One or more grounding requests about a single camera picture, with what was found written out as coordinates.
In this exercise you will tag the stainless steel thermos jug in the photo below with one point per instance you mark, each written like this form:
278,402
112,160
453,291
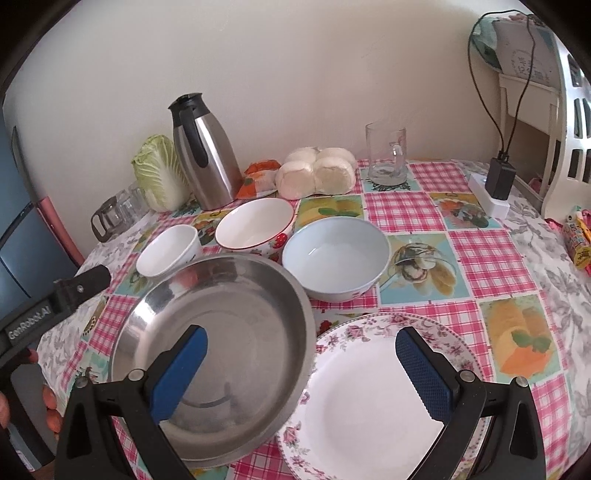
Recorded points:
207,170

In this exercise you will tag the floral rimmed white plate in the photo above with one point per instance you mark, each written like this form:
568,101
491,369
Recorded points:
364,406

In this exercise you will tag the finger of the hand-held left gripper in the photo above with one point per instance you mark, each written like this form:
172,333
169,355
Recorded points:
92,281

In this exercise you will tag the stainless steel basin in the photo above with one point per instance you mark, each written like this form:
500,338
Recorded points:
240,314

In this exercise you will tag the clear glass cup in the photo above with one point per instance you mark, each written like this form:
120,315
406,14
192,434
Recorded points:
123,203
138,198

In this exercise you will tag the person's left hand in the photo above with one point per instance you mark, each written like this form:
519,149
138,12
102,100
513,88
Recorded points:
48,399

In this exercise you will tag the napa cabbage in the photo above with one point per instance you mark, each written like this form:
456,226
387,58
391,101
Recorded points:
159,180

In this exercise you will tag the red panel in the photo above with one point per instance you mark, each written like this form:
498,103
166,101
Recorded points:
57,226

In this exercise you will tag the strawberry print white bowl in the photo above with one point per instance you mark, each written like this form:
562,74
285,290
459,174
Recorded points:
251,226

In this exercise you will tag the colourful snack packet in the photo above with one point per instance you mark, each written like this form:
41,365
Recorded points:
579,244

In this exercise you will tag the clear glass mug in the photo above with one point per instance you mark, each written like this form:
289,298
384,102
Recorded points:
385,157

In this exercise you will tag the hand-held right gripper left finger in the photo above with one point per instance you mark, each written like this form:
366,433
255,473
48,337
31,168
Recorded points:
180,374

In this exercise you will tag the bag of steamed buns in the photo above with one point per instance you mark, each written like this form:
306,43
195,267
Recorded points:
318,177

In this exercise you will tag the pink checked picture tablecloth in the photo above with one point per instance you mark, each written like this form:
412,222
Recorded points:
461,249

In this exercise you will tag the blue cabinet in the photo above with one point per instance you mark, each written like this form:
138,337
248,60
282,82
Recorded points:
18,249

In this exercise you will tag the orange snack packet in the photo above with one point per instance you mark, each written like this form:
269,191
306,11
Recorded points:
263,167
256,187

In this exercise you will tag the teal floral cushion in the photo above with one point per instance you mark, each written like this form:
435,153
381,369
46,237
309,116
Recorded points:
485,44

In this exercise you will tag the small white bowl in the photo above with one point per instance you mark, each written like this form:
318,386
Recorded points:
166,251

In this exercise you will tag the black charger adapter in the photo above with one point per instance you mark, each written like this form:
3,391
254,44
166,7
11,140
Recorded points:
501,177

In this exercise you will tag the light blue bowl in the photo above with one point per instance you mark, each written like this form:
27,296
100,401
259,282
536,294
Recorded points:
332,258

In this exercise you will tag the white printed cushion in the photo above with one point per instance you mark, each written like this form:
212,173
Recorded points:
521,50

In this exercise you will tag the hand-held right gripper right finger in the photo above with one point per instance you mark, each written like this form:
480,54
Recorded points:
422,374

